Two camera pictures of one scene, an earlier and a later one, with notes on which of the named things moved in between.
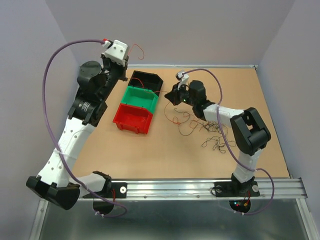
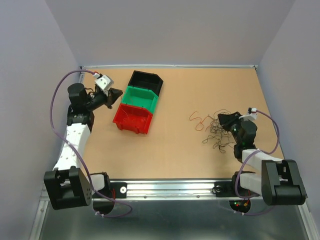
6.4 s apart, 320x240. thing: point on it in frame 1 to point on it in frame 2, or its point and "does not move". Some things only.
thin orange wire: (194, 127) to (200, 121)
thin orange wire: (156, 91) to (126, 119)
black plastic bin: (146, 80) does not move
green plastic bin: (137, 96) does not move
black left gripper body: (114, 70) to (98, 100)
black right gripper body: (183, 95) to (235, 127)
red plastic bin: (135, 116) does not move
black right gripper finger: (171, 96) to (228, 119)
